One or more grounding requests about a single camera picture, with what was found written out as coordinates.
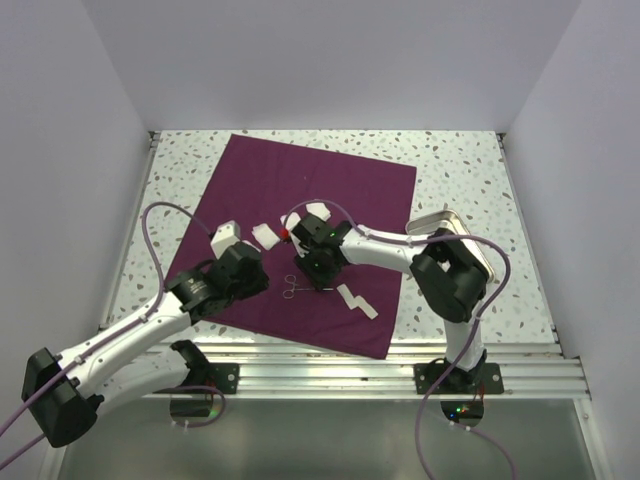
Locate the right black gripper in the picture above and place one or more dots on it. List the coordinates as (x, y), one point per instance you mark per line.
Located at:
(320, 281)

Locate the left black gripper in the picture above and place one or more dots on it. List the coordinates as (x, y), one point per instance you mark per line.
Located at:
(258, 282)

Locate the steel hemostat forceps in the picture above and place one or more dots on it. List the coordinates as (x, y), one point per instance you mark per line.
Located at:
(292, 287)

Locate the stainless steel tray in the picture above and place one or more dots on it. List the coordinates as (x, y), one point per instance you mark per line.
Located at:
(449, 220)

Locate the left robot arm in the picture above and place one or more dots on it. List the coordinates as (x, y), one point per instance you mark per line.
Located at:
(66, 393)

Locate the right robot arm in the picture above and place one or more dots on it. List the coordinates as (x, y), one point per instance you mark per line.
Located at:
(449, 269)

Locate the white gauze pad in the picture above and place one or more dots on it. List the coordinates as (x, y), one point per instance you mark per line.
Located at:
(318, 209)
(265, 236)
(289, 221)

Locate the white zigzag tape strip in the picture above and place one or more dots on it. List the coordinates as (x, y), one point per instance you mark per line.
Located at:
(356, 302)

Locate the purple cloth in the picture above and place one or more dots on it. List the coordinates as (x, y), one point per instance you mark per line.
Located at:
(258, 181)

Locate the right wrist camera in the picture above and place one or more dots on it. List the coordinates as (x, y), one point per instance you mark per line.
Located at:
(287, 237)

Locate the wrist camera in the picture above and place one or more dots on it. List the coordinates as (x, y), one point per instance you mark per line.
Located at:
(225, 236)
(287, 237)

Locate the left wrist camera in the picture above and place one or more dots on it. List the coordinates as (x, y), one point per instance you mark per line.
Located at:
(225, 236)

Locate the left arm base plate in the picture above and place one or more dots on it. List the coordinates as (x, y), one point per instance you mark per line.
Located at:
(222, 377)

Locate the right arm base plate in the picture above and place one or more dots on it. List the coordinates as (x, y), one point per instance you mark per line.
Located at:
(486, 378)

